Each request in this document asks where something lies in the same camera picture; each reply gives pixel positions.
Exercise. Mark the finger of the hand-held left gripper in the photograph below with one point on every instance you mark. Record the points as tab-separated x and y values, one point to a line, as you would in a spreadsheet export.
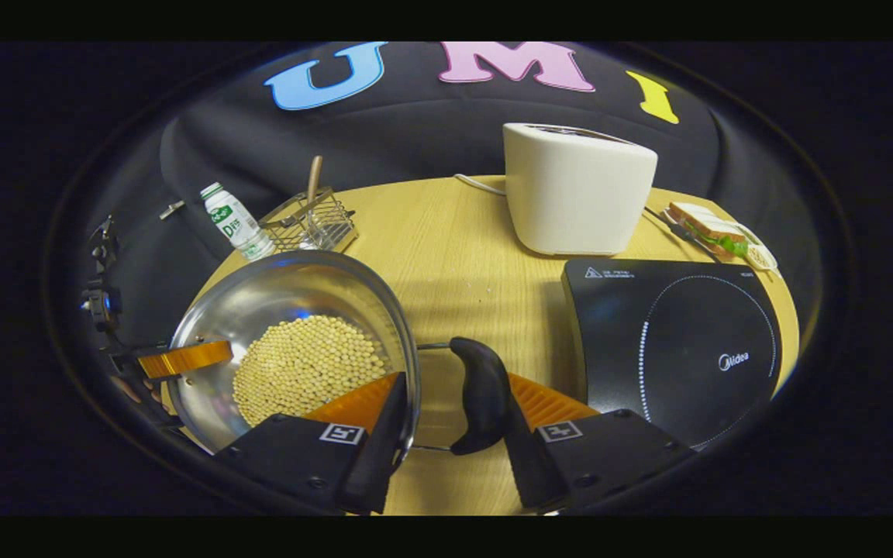
187	358

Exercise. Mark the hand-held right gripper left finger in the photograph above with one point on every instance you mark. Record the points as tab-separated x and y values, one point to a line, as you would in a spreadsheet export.
380	457

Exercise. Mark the white toaster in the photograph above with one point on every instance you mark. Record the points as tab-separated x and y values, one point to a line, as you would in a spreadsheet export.
578	194

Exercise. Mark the stainless steel pot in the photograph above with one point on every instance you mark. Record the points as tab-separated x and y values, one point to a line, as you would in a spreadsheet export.
260	298

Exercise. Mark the white bottle with green label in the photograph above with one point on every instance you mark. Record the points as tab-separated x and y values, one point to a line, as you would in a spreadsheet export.
236	225

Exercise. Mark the black induction cooktop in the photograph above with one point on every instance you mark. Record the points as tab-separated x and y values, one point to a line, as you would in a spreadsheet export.
687	349

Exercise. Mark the pile of soybeans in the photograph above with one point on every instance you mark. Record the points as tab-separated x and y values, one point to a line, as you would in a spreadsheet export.
307	364

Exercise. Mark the silver cloth clip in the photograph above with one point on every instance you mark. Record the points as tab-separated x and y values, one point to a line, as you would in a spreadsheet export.
172	209

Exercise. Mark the sandwich with lettuce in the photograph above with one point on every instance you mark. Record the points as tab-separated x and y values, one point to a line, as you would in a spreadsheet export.
706	229

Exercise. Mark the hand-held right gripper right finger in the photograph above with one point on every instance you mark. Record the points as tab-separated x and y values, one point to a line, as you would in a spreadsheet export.
528	473

